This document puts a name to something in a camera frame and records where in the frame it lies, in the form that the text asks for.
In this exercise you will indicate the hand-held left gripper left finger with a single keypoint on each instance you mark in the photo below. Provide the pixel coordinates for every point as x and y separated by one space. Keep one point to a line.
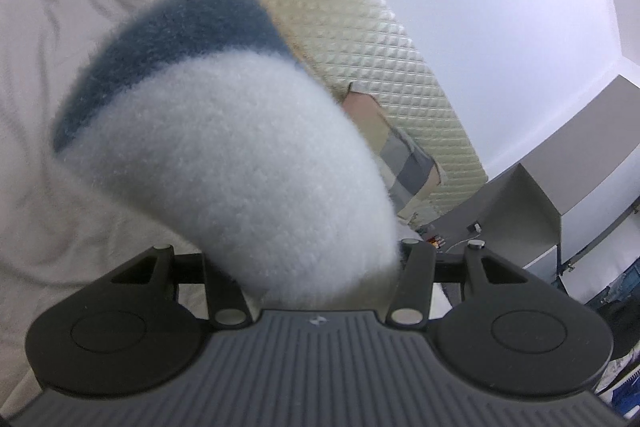
217 287

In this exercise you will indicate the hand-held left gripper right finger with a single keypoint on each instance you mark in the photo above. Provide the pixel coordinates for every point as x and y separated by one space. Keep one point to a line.
417 267

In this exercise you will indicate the white fleece striped sweater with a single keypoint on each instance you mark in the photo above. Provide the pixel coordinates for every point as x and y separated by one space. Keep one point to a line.
225 157

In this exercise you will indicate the group of small bottles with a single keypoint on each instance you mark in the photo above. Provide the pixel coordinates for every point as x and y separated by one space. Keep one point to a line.
435 242

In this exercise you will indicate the white charger plug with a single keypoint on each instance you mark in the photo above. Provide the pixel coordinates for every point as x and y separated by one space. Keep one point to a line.
474 227

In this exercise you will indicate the plaid pillow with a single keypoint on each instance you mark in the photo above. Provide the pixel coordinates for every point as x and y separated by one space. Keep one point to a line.
395 147

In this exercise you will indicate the grey wardrobe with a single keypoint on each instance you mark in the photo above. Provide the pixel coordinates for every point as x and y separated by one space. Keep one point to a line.
575 147

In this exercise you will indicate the cream quilted headboard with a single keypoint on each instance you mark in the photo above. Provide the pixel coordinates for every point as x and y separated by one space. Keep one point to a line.
350 22

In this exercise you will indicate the grey bed blanket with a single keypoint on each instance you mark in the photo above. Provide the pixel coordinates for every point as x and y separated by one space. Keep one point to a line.
40 57

